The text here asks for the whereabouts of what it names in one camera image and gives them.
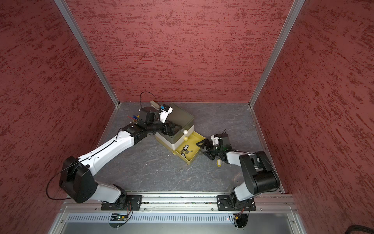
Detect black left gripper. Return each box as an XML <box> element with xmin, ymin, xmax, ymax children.
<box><xmin>146</xmin><ymin>117</ymin><xmax>182</xmax><ymax>137</ymax></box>

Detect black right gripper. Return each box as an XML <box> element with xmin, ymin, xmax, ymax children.
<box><xmin>196</xmin><ymin>139</ymin><xmax>223</xmax><ymax>160</ymax></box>

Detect olive three-drawer desk organizer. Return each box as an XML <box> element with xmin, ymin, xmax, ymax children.
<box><xmin>155</xmin><ymin>103</ymin><xmax>195</xmax><ymax>154</ymax></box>

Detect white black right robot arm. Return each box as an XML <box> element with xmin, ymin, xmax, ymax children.
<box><xmin>196</xmin><ymin>133</ymin><xmax>280</xmax><ymax>201</ymax></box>

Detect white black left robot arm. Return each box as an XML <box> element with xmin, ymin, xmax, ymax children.
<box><xmin>59</xmin><ymin>104</ymin><xmax>182</xmax><ymax>210</ymax></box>

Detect keys with black tags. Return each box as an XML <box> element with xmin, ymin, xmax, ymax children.
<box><xmin>181</xmin><ymin>144</ymin><xmax>193</xmax><ymax>159</ymax></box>

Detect beige eraser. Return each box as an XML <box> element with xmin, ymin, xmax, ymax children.
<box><xmin>150</xmin><ymin>100</ymin><xmax>160</xmax><ymax>109</ymax></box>

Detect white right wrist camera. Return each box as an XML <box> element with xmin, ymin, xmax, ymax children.
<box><xmin>211</xmin><ymin>134</ymin><xmax>220</xmax><ymax>146</ymax></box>

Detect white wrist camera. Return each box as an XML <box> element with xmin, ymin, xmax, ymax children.
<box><xmin>159</xmin><ymin>104</ymin><xmax>173</xmax><ymax>124</ymax></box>
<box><xmin>211</xmin><ymin>134</ymin><xmax>220</xmax><ymax>146</ymax></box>

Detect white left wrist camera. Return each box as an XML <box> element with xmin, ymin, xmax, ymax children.
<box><xmin>159</xmin><ymin>104</ymin><xmax>173</xmax><ymax>124</ymax></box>

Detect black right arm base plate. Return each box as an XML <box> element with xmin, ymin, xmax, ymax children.
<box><xmin>216</xmin><ymin>195</ymin><xmax>256</xmax><ymax>212</ymax></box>

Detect aluminium front rail frame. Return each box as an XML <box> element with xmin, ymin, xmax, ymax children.
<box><xmin>50</xmin><ymin>192</ymin><xmax>306</xmax><ymax>234</ymax></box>

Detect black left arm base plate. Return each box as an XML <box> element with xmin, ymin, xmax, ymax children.
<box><xmin>101</xmin><ymin>195</ymin><xmax>143</xmax><ymax>211</ymax></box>

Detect left aluminium corner post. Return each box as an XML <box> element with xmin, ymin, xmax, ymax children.
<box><xmin>54</xmin><ymin>0</ymin><xmax>120</xmax><ymax>108</ymax></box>

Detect aluminium corner post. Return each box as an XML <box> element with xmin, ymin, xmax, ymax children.
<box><xmin>249</xmin><ymin>0</ymin><xmax>305</xmax><ymax>109</ymax></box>
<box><xmin>54</xmin><ymin>0</ymin><xmax>120</xmax><ymax>108</ymax></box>

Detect right aluminium corner post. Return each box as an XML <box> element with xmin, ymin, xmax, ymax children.
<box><xmin>249</xmin><ymin>0</ymin><xmax>305</xmax><ymax>109</ymax></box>

